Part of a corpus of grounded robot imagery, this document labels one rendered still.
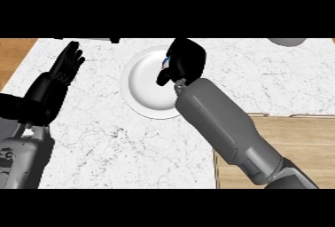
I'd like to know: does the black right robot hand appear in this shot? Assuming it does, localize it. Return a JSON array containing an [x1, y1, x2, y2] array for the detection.
[[156, 37, 207, 87]]

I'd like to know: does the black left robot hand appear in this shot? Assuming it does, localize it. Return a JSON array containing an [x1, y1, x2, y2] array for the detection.
[[0, 41, 86, 127]]

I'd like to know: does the white round plate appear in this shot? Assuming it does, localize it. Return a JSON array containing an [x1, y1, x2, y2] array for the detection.
[[120, 44, 182, 121]]

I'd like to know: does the wooden tray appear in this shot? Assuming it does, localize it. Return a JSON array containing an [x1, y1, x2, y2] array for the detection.
[[212, 112, 335, 190]]

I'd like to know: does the grey rounded object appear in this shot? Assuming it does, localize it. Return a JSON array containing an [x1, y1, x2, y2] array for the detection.
[[265, 37, 308, 48]]

